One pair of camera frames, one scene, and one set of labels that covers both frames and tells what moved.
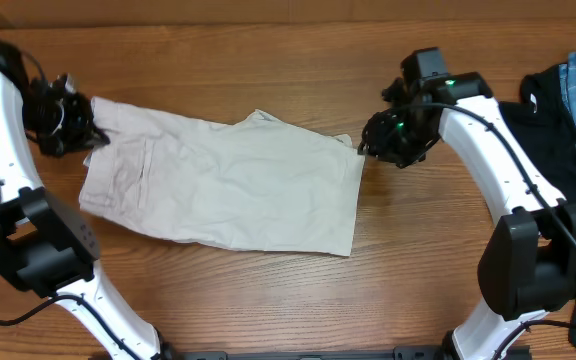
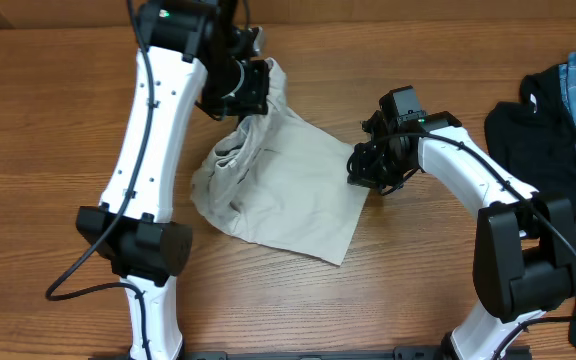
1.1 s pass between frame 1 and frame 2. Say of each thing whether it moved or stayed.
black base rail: stayed
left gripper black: moved
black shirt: stayed
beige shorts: moved
